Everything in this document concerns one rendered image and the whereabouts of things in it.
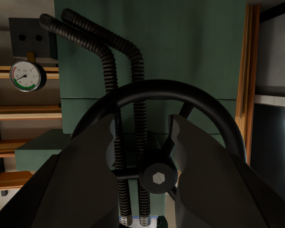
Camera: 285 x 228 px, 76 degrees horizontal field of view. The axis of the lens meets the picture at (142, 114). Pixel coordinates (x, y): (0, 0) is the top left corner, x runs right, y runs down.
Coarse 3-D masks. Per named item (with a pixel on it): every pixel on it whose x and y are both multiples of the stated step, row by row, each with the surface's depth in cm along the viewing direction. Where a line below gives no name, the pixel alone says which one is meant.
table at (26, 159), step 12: (48, 132) 62; (60, 132) 62; (24, 144) 50; (36, 144) 50; (48, 144) 50; (60, 144) 50; (24, 156) 47; (36, 156) 47; (48, 156) 47; (132, 156) 43; (24, 168) 47; (36, 168) 47
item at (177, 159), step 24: (168, 120) 14; (192, 144) 9; (216, 144) 9; (192, 168) 8; (216, 168) 8; (192, 192) 7; (216, 192) 7; (240, 192) 7; (192, 216) 6; (216, 216) 6; (240, 216) 6
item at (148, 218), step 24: (48, 24) 32; (72, 24) 33; (96, 24) 32; (96, 48) 31; (120, 48) 31; (120, 120) 34; (144, 120) 34; (120, 144) 35; (144, 144) 35; (120, 168) 35; (120, 192) 37; (144, 192) 37; (144, 216) 38
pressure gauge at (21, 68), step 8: (32, 56) 39; (16, 64) 37; (24, 64) 37; (32, 64) 37; (16, 72) 37; (24, 72) 37; (32, 72) 37; (40, 72) 37; (24, 80) 37; (32, 80) 37; (40, 80) 37; (24, 88) 38; (32, 88) 38; (40, 88) 40
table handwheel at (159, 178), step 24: (120, 96) 26; (144, 96) 26; (168, 96) 27; (192, 96) 26; (96, 120) 27; (216, 120) 27; (168, 144) 28; (240, 144) 28; (144, 168) 27; (168, 168) 27; (168, 192) 30
